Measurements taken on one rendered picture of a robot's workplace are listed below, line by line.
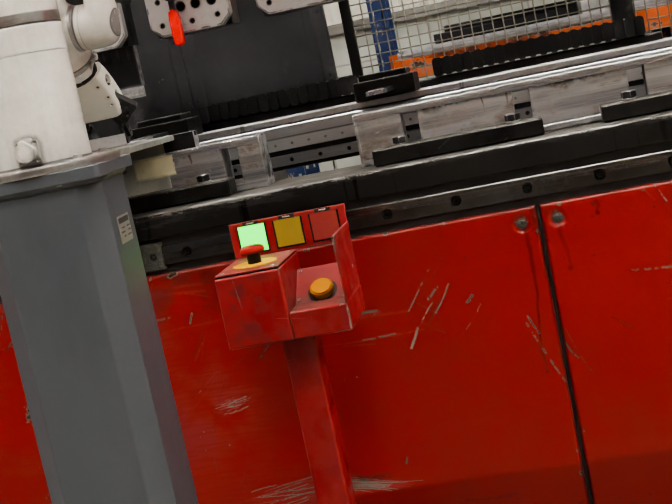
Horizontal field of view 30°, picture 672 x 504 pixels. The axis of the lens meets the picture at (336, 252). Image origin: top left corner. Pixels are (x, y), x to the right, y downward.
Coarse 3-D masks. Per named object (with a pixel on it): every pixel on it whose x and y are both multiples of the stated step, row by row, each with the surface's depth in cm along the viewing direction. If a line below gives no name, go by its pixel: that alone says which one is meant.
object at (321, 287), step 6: (318, 282) 200; (324, 282) 200; (330, 282) 200; (312, 288) 200; (318, 288) 199; (324, 288) 199; (330, 288) 199; (312, 294) 199; (318, 294) 199; (324, 294) 198; (330, 294) 199
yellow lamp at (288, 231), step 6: (276, 222) 208; (282, 222) 207; (288, 222) 207; (294, 222) 207; (300, 222) 207; (276, 228) 208; (282, 228) 208; (288, 228) 208; (294, 228) 207; (300, 228) 207; (276, 234) 208; (282, 234) 208; (288, 234) 208; (294, 234) 208; (300, 234) 207; (282, 240) 208; (288, 240) 208; (294, 240) 208; (300, 240) 208; (282, 246) 208
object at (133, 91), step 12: (120, 48) 231; (132, 48) 231; (96, 60) 232; (108, 60) 232; (120, 60) 231; (132, 60) 231; (120, 72) 232; (132, 72) 232; (120, 84) 232; (132, 84) 232; (144, 84) 233; (132, 96) 233
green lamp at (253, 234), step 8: (256, 224) 208; (240, 232) 209; (248, 232) 209; (256, 232) 208; (264, 232) 208; (240, 240) 209; (248, 240) 209; (256, 240) 209; (264, 240) 208; (264, 248) 209
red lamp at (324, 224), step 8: (312, 216) 207; (320, 216) 206; (328, 216) 206; (336, 216) 206; (312, 224) 207; (320, 224) 207; (328, 224) 206; (336, 224) 206; (320, 232) 207; (328, 232) 207
